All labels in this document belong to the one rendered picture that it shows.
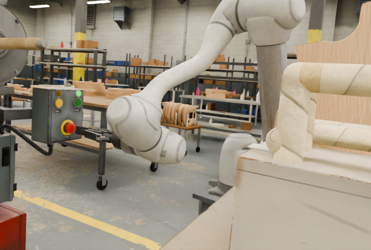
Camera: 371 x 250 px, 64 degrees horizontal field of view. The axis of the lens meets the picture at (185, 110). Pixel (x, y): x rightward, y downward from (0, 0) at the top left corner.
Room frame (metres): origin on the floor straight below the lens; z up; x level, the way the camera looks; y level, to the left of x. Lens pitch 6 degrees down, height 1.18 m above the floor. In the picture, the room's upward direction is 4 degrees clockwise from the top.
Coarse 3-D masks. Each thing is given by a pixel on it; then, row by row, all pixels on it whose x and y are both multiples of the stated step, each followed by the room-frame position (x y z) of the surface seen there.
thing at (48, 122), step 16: (48, 96) 1.05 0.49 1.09; (64, 96) 1.10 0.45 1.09; (80, 96) 1.16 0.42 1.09; (32, 112) 1.09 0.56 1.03; (48, 112) 1.05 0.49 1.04; (64, 112) 1.10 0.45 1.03; (80, 112) 1.17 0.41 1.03; (0, 128) 1.11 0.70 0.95; (32, 128) 1.08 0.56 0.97; (48, 128) 1.05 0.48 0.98; (64, 128) 1.10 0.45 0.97; (32, 144) 1.10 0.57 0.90; (48, 144) 1.10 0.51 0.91
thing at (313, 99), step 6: (312, 96) 0.39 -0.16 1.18; (312, 102) 0.39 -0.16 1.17; (312, 108) 0.39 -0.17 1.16; (312, 114) 0.39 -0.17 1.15; (312, 120) 0.39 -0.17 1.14; (312, 126) 0.39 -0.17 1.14; (306, 132) 0.39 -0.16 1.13; (312, 132) 0.39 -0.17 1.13; (306, 138) 0.39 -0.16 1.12; (312, 138) 0.39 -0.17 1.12; (306, 144) 0.39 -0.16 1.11; (306, 150) 0.39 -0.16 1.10
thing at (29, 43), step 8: (0, 40) 0.84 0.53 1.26; (8, 40) 0.82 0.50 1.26; (16, 40) 0.80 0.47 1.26; (24, 40) 0.79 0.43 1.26; (32, 40) 0.77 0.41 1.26; (0, 48) 0.85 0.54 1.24; (8, 48) 0.83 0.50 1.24; (16, 48) 0.81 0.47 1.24; (24, 48) 0.80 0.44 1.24; (32, 48) 0.78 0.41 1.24
